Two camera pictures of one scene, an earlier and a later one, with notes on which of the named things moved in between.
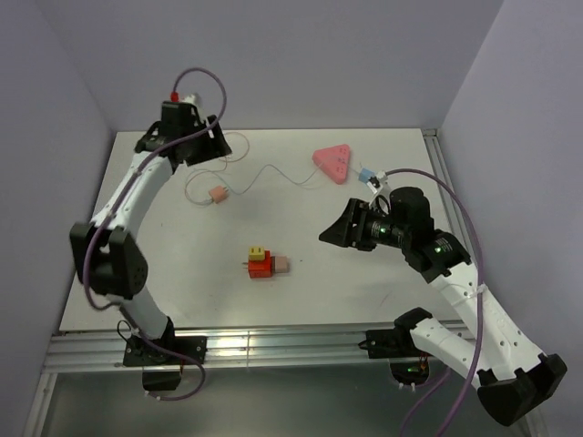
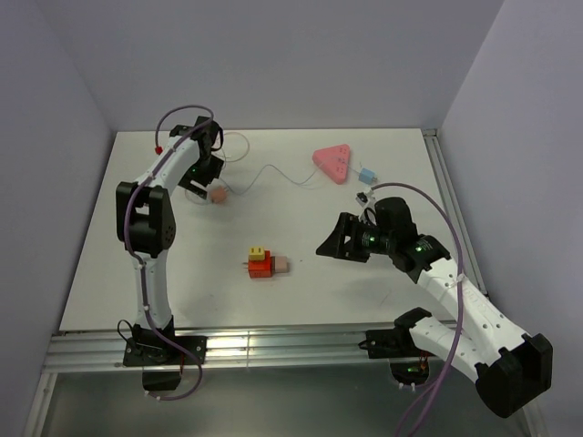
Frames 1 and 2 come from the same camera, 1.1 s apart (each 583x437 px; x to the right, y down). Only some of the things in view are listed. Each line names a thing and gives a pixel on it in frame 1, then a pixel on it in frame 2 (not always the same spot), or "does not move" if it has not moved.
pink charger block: (218, 193) does not move
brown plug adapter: (281, 264) does not move
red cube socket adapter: (262, 268) does not move
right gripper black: (342, 231) -> (348, 224)
